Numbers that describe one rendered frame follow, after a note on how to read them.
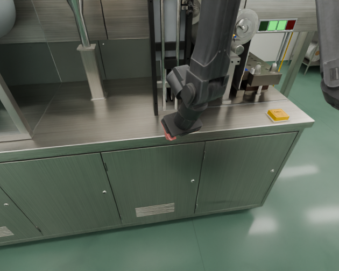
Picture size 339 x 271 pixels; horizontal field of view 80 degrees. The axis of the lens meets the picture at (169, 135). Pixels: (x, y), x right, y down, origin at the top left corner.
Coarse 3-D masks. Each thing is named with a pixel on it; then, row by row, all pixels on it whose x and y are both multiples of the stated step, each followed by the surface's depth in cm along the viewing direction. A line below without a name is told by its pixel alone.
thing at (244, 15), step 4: (240, 16) 88; (244, 16) 88; (248, 16) 88; (252, 16) 88; (236, 20) 88; (252, 20) 90; (252, 24) 91; (252, 28) 92; (252, 32) 93; (236, 36) 93; (248, 36) 94
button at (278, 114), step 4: (268, 112) 99; (272, 112) 96; (276, 112) 96; (280, 112) 96; (284, 112) 96; (272, 116) 96; (276, 116) 94; (280, 116) 94; (284, 116) 94; (288, 116) 94; (276, 120) 95
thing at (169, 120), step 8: (176, 112) 54; (168, 120) 56; (176, 120) 54; (184, 120) 51; (192, 120) 52; (200, 120) 58; (168, 128) 55; (176, 128) 55; (184, 128) 54; (192, 128) 56
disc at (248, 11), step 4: (240, 12) 87; (244, 12) 87; (248, 12) 88; (252, 12) 88; (256, 16) 89; (256, 20) 90; (256, 24) 91; (256, 28) 92; (252, 36) 94; (244, 40) 95; (248, 40) 95; (240, 44) 96
